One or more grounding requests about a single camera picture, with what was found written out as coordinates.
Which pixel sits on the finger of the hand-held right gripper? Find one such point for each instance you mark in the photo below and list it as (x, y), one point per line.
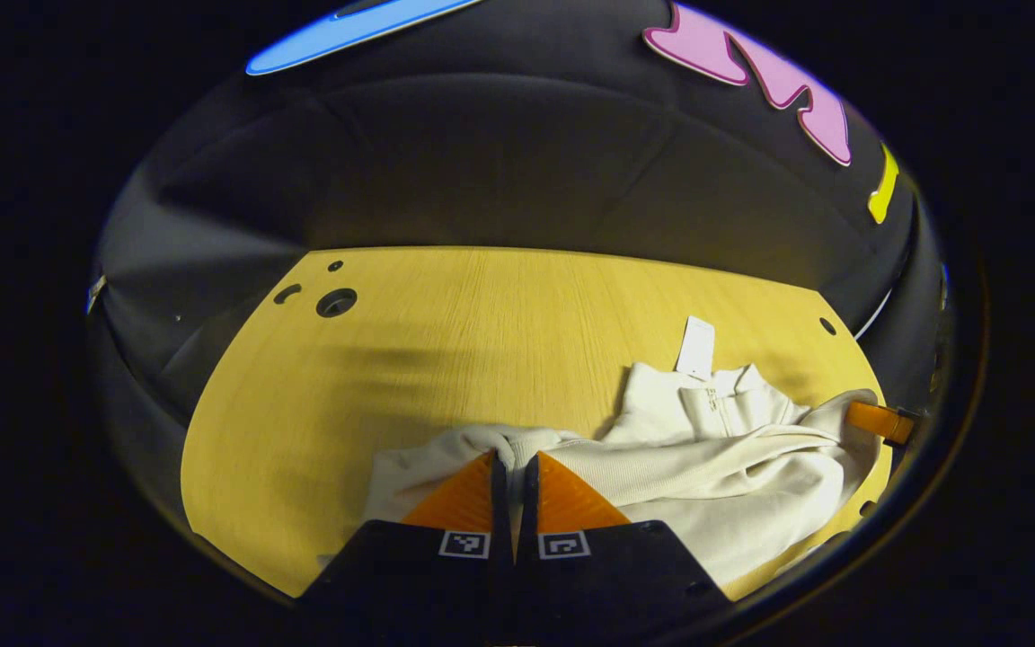
(877, 420)

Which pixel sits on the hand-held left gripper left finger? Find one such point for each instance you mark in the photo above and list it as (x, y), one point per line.
(499, 512)

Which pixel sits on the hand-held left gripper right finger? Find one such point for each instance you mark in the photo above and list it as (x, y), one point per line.
(526, 512)

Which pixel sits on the white zip sweater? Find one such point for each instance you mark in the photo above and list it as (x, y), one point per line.
(733, 485)

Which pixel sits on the black backdrop cloth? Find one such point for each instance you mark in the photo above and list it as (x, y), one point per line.
(482, 162)

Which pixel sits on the small white clip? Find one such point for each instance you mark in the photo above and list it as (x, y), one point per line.
(95, 293)

